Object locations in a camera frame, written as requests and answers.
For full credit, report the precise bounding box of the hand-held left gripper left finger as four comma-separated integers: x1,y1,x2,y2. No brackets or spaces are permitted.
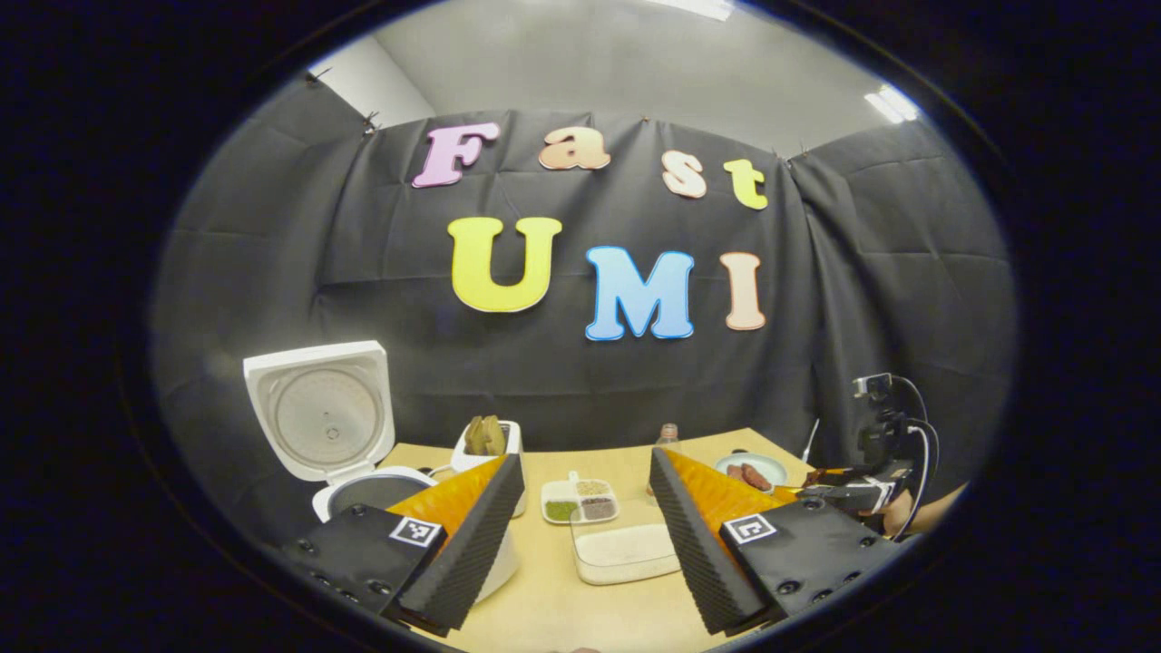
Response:
272,452,527,638

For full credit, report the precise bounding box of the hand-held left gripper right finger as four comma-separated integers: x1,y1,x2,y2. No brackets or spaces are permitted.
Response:
649,446,906,636

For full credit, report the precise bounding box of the clear box of rice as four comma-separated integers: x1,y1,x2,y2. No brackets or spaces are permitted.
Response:
571,521,684,587

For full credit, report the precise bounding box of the white rice cooker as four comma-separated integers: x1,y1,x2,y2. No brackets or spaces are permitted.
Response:
242,340,521,605

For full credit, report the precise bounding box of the pale green plate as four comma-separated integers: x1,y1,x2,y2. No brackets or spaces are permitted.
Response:
713,451,789,492

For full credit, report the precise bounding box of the white divided grain dish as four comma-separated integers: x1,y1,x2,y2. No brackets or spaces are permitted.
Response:
541,471,621,526

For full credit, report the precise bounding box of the white toaster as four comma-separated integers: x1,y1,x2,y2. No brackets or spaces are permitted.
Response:
450,417,528,519

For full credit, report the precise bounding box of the black backdrop cloth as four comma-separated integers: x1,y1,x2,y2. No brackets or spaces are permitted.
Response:
152,73,1019,545

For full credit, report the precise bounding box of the small ceiling light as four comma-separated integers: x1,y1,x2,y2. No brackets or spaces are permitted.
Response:
863,83,921,124

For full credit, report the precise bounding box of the long ceiling light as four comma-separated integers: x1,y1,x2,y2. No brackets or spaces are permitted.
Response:
649,0,734,22

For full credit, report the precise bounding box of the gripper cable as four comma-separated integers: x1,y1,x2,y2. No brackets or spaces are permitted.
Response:
892,375,941,543

